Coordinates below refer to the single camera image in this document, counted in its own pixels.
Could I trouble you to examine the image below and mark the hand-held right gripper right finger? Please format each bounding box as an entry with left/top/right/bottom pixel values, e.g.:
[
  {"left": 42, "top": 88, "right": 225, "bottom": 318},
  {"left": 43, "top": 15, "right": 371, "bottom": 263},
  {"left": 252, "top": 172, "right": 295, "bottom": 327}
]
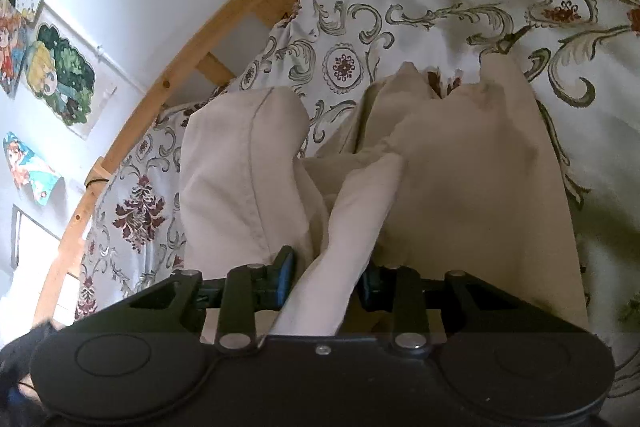
[{"left": 358, "top": 264, "right": 553, "bottom": 354}]

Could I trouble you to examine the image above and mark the white wall frame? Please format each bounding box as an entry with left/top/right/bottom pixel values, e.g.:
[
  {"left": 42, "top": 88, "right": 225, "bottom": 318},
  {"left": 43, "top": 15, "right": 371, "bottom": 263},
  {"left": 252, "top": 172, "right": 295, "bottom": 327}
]
[{"left": 11, "top": 203, "right": 68, "bottom": 280}]

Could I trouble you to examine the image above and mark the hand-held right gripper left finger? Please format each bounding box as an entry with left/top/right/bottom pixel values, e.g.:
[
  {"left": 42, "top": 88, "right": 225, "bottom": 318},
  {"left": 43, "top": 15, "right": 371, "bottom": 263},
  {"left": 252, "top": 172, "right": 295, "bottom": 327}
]
[{"left": 117, "top": 245, "right": 297, "bottom": 353}]

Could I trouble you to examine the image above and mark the beige zip jacket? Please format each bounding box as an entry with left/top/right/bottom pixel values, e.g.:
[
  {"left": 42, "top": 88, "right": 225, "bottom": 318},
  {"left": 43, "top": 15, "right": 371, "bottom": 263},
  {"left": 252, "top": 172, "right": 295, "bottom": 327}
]
[{"left": 177, "top": 56, "right": 591, "bottom": 340}]

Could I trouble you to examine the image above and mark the green figure wall poster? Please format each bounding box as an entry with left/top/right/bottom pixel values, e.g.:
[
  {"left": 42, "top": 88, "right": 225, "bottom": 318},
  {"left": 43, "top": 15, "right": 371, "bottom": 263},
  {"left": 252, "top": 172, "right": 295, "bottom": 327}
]
[{"left": 24, "top": 22, "right": 119, "bottom": 141}]

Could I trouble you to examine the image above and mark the floral printed blanket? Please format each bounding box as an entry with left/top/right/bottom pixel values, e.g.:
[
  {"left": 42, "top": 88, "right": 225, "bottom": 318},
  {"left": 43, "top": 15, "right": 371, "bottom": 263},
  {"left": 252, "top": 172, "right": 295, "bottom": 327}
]
[{"left": 75, "top": 0, "right": 640, "bottom": 388}]

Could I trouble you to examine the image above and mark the orange figure wall poster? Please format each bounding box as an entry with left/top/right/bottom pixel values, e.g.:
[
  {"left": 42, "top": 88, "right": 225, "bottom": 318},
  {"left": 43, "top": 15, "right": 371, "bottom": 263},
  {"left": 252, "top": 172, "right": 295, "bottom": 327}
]
[{"left": 0, "top": 0, "right": 32, "bottom": 98}]

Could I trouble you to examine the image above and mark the dark cloth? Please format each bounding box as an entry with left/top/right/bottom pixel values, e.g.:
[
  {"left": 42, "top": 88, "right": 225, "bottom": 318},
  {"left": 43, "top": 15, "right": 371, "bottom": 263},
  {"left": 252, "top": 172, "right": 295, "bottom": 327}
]
[{"left": 0, "top": 321, "right": 63, "bottom": 427}]

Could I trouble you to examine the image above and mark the blue figure wall poster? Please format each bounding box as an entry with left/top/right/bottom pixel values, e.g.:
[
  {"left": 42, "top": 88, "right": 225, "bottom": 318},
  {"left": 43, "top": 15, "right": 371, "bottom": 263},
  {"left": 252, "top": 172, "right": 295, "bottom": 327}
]
[{"left": 2, "top": 131, "right": 64, "bottom": 208}]

